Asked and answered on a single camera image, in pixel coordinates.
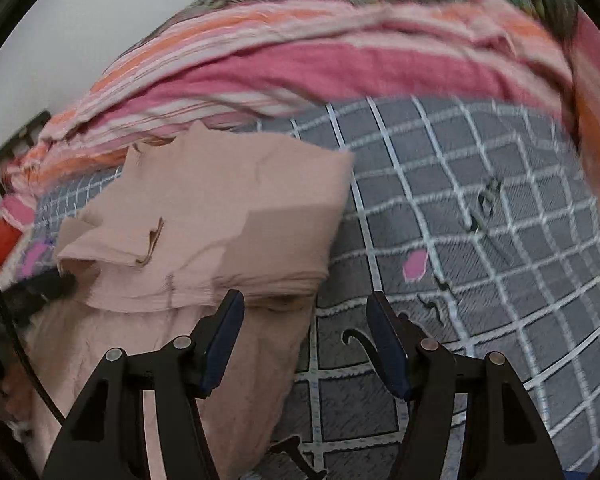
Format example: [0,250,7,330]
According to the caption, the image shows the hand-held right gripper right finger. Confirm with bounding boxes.
[366,291,566,480]

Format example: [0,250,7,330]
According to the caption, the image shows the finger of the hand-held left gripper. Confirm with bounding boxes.
[19,268,79,307]

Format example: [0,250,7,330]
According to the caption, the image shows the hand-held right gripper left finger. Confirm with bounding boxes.
[40,289,246,480]

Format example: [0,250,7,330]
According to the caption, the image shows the beige leggings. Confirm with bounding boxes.
[10,122,356,480]

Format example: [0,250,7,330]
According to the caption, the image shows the red pillow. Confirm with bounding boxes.
[0,219,27,272]

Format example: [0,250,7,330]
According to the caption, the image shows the pink towel pillow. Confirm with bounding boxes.
[0,192,39,231]

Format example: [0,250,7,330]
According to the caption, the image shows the grey checked star blanket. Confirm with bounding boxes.
[22,95,600,480]

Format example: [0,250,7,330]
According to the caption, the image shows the pink orange striped quilt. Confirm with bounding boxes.
[2,0,600,261]

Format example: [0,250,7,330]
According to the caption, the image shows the black cable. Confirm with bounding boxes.
[0,240,68,423]

